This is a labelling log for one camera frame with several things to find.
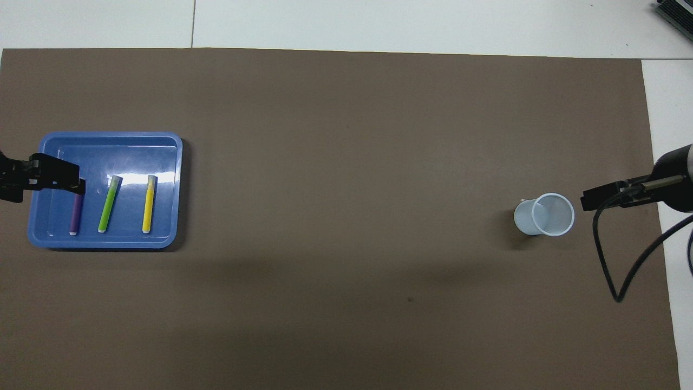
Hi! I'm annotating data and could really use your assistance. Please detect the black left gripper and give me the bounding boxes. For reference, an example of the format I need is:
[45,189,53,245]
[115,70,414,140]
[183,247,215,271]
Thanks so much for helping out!
[0,153,86,204]

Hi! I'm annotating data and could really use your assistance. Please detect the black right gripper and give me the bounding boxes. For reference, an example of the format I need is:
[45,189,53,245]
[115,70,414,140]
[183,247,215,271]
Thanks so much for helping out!
[580,144,693,212]

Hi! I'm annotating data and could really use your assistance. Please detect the purple marker pen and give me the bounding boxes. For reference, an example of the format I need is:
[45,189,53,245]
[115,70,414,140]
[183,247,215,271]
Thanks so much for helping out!
[69,192,84,236]

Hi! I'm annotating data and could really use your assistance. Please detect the green marker pen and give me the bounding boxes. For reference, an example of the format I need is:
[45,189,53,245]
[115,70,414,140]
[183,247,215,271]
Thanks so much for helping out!
[97,175,123,233]

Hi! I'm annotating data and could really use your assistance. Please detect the yellow marker pen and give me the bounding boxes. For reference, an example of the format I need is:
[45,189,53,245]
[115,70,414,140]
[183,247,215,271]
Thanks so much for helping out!
[142,174,158,235]

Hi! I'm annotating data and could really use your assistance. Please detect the translucent plastic cup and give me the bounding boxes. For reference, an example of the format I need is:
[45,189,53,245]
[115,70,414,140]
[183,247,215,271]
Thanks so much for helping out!
[513,193,575,238]

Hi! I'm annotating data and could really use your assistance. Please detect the blue plastic tray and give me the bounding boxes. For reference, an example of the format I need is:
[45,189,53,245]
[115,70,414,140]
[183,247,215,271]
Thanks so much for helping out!
[27,132,184,250]

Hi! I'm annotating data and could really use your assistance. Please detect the grey ribbed device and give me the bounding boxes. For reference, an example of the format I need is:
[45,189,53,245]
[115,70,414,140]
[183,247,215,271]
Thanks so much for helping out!
[654,0,693,41]

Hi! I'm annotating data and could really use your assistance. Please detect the brown table mat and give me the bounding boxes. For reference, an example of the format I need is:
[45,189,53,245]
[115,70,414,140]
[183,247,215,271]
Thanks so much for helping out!
[0,48,682,390]

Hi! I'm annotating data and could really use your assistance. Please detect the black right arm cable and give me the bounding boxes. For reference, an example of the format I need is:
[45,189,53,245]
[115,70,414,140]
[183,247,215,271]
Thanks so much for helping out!
[593,187,693,303]

